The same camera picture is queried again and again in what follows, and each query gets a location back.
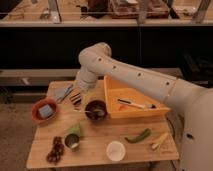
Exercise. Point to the white cup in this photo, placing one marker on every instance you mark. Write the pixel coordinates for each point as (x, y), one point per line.
(115, 151)

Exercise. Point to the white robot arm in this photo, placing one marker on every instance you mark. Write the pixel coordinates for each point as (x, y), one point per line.
(193, 102)

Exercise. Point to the black striped cloth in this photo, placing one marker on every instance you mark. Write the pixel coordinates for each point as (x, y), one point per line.
(75, 99)

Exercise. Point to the yellow plastic bin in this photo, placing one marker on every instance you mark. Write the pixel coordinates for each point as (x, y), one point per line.
(117, 90)

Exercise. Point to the grey cloth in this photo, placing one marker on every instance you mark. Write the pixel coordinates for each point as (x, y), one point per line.
(61, 93)

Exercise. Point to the green cloth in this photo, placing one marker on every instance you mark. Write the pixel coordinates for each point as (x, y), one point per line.
(75, 129)

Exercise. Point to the blue sponge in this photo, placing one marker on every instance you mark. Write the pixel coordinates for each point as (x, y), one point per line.
(45, 111)

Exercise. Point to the orange bowl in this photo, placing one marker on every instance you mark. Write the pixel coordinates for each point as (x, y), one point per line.
(35, 113)

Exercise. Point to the dark brown bowl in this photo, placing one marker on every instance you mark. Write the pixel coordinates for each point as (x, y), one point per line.
(96, 110)

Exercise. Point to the dark grapes bunch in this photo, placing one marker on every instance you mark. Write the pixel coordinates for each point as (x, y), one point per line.
(56, 152)

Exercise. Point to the yellow corn piece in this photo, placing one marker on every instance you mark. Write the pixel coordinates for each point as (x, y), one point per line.
(158, 142)

